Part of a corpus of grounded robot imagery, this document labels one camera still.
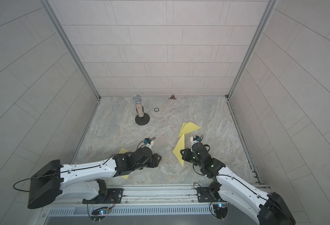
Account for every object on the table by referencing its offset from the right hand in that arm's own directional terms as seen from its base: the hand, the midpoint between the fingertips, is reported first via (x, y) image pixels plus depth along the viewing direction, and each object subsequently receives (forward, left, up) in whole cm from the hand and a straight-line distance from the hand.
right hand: (179, 152), depth 80 cm
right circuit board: (-28, -18, -9) cm, 34 cm away
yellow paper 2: (+6, +35, -6) cm, 36 cm away
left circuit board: (-26, +40, -3) cm, 48 cm away
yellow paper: (+4, -1, 0) cm, 4 cm away
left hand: (-3, +11, 0) cm, 11 cm away
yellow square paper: (+17, -7, -2) cm, 19 cm away
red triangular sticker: (+50, +1, -4) cm, 50 cm away
